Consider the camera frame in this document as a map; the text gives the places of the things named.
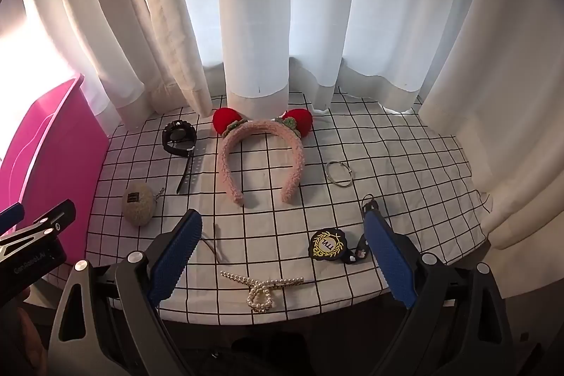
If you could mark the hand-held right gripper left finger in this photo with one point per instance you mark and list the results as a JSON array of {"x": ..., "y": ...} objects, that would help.
[{"x": 176, "y": 257}]

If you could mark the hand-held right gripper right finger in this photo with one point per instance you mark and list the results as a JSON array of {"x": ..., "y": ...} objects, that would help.
[{"x": 392, "y": 257}]

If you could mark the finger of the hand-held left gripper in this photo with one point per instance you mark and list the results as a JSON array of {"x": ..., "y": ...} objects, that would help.
[
  {"x": 48, "y": 222},
  {"x": 9, "y": 216}
]

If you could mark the thin dark headband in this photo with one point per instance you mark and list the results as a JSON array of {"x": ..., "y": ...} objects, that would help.
[{"x": 210, "y": 246}]

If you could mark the black polka dot hair bow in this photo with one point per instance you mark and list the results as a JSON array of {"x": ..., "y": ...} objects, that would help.
[{"x": 354, "y": 257}]

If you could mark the pink plastic tub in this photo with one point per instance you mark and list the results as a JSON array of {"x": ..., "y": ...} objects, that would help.
[{"x": 57, "y": 164}]

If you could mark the pearl bow hair clip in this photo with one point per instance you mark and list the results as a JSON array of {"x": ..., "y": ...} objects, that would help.
[{"x": 282, "y": 282}]

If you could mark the black round gold-wreath badge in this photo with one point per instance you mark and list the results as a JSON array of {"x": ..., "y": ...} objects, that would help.
[{"x": 328, "y": 246}]

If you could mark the white black grid tablecloth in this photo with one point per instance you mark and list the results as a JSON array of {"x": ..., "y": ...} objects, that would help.
[{"x": 396, "y": 164}]

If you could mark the pink fluffy strawberry headband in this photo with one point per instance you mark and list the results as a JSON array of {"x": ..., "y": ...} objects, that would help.
[{"x": 229, "y": 173}]

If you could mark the cream curtain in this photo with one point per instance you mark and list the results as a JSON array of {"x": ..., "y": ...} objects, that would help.
[
  {"x": 498, "y": 116},
  {"x": 167, "y": 28}
]

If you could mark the white sheer curtain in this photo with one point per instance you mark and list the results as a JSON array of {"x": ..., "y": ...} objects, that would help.
[{"x": 273, "y": 6}]

